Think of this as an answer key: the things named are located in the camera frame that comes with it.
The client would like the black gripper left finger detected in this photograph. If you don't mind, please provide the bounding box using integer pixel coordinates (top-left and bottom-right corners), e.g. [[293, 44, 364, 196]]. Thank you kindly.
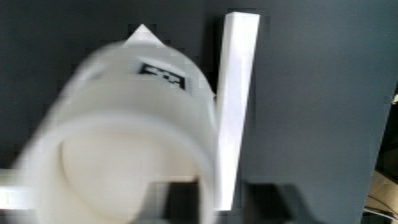
[[138, 181, 202, 224]]

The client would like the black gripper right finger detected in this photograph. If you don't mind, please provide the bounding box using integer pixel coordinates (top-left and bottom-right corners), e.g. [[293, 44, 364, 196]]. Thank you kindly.
[[243, 182, 314, 224]]

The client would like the white lamp shade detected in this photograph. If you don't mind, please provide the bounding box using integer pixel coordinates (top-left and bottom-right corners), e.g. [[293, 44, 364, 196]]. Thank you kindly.
[[10, 44, 216, 224]]

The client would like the white lamp base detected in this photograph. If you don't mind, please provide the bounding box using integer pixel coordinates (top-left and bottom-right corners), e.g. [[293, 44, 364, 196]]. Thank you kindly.
[[126, 24, 163, 46]]

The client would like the white front rail bar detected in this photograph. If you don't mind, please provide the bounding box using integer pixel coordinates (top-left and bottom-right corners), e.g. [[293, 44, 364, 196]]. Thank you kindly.
[[0, 169, 31, 210]]

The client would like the white rail bar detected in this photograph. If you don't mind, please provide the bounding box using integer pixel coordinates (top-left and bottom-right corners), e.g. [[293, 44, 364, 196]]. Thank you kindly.
[[0, 169, 31, 210], [216, 12, 259, 211]]

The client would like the white right rail bar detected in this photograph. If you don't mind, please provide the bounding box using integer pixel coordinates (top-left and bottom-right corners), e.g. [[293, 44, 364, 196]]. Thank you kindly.
[[216, 12, 259, 211]]

